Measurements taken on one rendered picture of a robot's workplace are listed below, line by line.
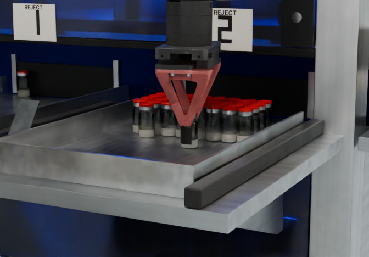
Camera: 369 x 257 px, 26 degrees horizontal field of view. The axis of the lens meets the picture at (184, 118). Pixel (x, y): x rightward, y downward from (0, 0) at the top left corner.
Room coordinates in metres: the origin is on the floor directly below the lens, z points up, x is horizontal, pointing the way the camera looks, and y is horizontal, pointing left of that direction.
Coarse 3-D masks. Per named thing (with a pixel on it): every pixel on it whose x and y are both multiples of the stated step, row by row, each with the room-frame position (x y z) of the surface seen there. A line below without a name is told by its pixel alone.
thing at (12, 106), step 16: (0, 80) 1.42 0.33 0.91; (0, 96) 1.41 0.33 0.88; (16, 96) 1.41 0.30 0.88; (32, 96) 1.41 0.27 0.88; (80, 96) 1.20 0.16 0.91; (96, 96) 1.24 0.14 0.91; (112, 96) 1.28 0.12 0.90; (128, 96) 1.33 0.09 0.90; (0, 112) 1.25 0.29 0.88; (48, 112) 1.12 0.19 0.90; (0, 128) 1.03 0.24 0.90
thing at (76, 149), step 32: (32, 128) 0.95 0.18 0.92; (64, 128) 1.01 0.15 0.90; (96, 128) 1.08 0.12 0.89; (128, 128) 1.12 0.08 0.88; (288, 128) 1.02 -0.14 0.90; (0, 160) 0.88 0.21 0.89; (32, 160) 0.86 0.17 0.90; (64, 160) 0.84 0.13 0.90; (96, 160) 0.82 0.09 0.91; (128, 160) 0.80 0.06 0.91; (160, 160) 0.93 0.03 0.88; (192, 160) 0.93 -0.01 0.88; (224, 160) 0.84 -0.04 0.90; (160, 192) 0.79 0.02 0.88
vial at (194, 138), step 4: (196, 116) 0.99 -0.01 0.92; (192, 124) 0.99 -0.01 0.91; (196, 124) 0.99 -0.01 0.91; (192, 128) 0.99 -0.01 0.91; (196, 128) 0.99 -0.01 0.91; (192, 132) 0.99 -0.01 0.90; (196, 132) 0.99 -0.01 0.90; (192, 136) 0.99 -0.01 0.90; (196, 136) 0.99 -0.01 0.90; (192, 140) 0.99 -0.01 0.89; (196, 140) 0.99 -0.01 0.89; (184, 144) 0.99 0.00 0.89; (188, 144) 0.99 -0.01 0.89; (192, 144) 0.99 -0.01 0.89; (196, 144) 0.99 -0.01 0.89; (188, 148) 0.99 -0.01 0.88; (192, 148) 0.99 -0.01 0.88
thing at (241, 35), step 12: (216, 12) 1.17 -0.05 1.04; (228, 12) 1.16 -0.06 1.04; (240, 12) 1.15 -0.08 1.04; (252, 12) 1.14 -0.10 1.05; (216, 24) 1.17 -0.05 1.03; (240, 24) 1.15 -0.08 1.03; (252, 24) 1.14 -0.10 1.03; (216, 36) 1.17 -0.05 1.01; (228, 36) 1.16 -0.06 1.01; (240, 36) 1.15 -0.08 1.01; (252, 36) 1.14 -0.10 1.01; (228, 48) 1.16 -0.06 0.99; (240, 48) 1.15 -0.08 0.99
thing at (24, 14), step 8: (16, 8) 1.33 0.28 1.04; (24, 8) 1.32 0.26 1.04; (32, 8) 1.31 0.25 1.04; (40, 8) 1.31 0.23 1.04; (48, 8) 1.30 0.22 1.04; (16, 16) 1.33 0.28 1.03; (24, 16) 1.32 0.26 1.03; (32, 16) 1.31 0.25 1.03; (40, 16) 1.31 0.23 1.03; (48, 16) 1.30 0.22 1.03; (16, 24) 1.33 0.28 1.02; (24, 24) 1.32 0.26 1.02; (32, 24) 1.31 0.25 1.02; (40, 24) 1.31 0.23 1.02; (48, 24) 1.30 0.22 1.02; (16, 32) 1.33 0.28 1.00; (24, 32) 1.32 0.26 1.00; (32, 32) 1.31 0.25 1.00; (40, 32) 1.31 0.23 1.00; (48, 32) 1.30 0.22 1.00; (32, 40) 1.31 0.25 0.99; (40, 40) 1.31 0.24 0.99; (48, 40) 1.30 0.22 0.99; (56, 40) 1.29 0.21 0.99
